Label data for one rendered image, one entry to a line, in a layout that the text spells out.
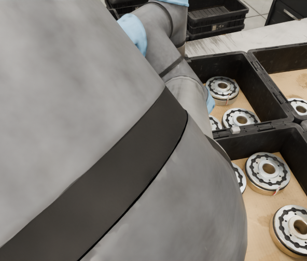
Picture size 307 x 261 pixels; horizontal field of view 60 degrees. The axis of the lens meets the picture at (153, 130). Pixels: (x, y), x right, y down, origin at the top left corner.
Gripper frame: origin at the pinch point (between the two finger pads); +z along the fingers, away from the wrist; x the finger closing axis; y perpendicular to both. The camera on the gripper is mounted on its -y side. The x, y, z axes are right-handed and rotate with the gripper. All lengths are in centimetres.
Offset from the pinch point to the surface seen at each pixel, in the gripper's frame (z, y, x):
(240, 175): 1.6, 15.3, -18.9
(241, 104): 1.9, 27.2, 5.3
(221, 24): 22, 64, 104
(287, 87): 1.4, 44.8, 9.7
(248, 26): 65, 134, 188
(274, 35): 9, 71, 59
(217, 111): 2.0, 18.9, 4.2
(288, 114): -6.6, 30.2, -9.9
